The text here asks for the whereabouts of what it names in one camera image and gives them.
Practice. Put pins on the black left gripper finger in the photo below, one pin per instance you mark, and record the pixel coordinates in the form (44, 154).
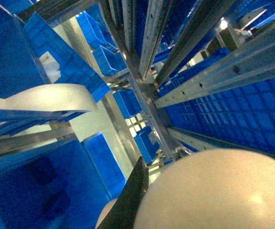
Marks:
(124, 211)

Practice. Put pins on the beige plastic dustpan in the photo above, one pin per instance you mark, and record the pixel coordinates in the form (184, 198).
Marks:
(212, 189)

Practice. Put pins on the metal shelf rack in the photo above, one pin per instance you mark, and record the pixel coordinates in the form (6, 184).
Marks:
(195, 81)

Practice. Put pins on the blue bin on shelf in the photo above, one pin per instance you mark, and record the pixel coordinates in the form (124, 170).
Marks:
(42, 79)

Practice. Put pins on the blue storage bin left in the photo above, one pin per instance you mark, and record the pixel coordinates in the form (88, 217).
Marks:
(63, 185)

